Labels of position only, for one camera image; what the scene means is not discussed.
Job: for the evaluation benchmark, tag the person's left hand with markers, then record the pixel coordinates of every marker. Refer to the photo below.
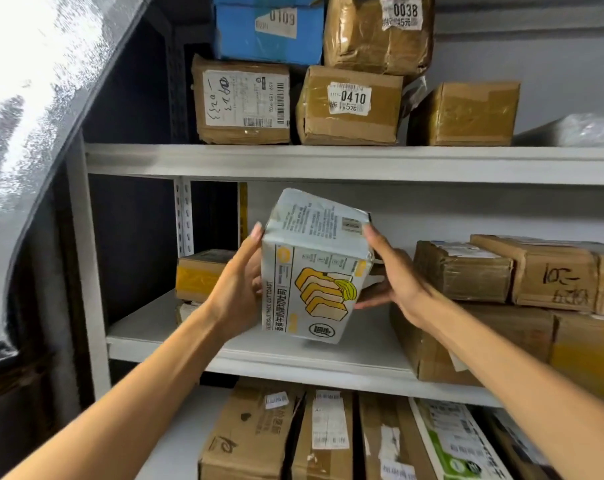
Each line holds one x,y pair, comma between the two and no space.
232,299

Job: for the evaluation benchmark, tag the person's right hand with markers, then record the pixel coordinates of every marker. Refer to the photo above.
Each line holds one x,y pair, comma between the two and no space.
407,289

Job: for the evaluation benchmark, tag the yellow fronted box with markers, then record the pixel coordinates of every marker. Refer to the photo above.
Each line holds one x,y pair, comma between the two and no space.
197,274

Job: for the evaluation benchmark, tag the cardboard box blue striped label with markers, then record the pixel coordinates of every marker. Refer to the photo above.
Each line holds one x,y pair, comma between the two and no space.
462,274

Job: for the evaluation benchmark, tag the cardboard box with black handwriting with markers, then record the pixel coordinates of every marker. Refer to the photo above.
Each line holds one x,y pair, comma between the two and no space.
541,274

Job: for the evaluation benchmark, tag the white metal shelf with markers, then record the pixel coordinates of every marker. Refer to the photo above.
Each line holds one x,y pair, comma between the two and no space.
332,162

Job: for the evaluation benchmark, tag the brown box handwritten white label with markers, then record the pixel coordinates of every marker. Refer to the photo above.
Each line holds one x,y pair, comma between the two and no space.
242,134

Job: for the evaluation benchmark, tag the taped brown parcel 0410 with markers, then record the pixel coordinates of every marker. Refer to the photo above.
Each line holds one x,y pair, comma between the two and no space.
352,129

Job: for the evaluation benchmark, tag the small taped box 0461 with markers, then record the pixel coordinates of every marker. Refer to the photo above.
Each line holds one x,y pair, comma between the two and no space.
472,114

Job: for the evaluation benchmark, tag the small white plastic bag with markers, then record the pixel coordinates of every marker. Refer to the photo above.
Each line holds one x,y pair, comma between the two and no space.
586,132

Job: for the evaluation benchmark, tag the taped brown parcel 0038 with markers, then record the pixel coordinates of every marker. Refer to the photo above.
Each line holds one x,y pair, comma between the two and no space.
367,49

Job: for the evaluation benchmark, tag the person's right forearm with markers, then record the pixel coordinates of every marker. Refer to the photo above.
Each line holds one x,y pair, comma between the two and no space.
521,389

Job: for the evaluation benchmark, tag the person's left forearm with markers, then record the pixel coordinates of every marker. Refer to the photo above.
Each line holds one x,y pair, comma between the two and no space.
132,409

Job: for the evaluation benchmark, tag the large box orange print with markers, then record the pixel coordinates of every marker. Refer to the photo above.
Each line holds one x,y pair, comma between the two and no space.
506,334

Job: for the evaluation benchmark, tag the small taped cardboard parcel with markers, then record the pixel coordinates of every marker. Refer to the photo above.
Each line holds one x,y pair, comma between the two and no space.
377,424

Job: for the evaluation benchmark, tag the green and white carton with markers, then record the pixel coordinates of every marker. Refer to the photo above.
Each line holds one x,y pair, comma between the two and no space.
457,439

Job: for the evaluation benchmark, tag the box with yellow tape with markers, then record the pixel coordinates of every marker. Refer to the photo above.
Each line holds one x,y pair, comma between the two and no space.
591,354

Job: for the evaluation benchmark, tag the blue checkered cardboard box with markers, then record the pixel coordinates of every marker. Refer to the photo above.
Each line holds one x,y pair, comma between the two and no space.
521,449

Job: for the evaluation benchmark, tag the yellow sticker strip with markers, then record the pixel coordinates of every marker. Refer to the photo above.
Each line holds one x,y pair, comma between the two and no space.
243,209

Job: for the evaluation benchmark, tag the silver softbox light reflector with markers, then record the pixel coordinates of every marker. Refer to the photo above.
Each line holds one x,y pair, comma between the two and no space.
32,119

